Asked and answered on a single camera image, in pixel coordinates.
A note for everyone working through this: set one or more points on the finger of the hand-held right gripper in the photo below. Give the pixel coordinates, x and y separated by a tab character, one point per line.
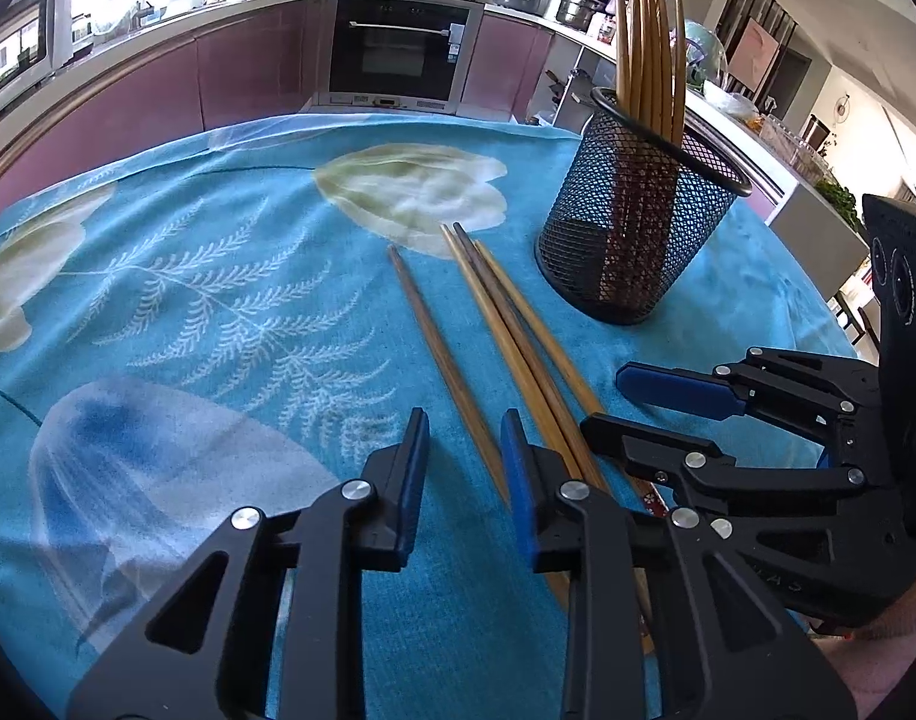
675	390
653	450

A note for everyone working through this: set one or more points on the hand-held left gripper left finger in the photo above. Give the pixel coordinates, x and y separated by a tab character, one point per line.
414	495

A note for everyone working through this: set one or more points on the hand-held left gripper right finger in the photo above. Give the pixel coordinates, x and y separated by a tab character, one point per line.
519	495

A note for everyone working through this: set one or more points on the brown wooden chopstick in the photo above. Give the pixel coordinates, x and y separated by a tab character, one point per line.
489	315
443	367
531	315
507	315

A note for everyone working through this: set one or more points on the black mesh utensil holder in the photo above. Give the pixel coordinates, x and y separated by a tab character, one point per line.
638	240

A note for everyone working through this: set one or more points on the group of wooden chopsticks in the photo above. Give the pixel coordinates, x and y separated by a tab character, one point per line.
642	52

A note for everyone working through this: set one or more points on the green leafy vegetables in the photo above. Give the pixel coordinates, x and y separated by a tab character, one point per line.
839	201

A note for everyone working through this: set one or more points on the clear plastic food container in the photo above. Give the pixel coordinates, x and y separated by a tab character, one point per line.
796	146

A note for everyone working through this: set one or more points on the blue floral tablecloth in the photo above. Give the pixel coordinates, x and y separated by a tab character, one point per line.
203	315

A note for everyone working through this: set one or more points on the white bowl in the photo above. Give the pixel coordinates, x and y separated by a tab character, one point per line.
728	99

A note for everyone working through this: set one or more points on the light green jug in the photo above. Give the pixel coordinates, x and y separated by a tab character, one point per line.
704	49

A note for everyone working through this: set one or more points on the stainless steel pot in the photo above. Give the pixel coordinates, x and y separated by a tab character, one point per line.
582	7

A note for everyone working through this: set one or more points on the black built-in oven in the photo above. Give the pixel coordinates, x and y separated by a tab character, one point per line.
390	52

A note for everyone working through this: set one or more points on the white countertop oven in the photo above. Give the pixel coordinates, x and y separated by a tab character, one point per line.
15	45

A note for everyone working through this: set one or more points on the framed wall picture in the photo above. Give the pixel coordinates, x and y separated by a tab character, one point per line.
754	52

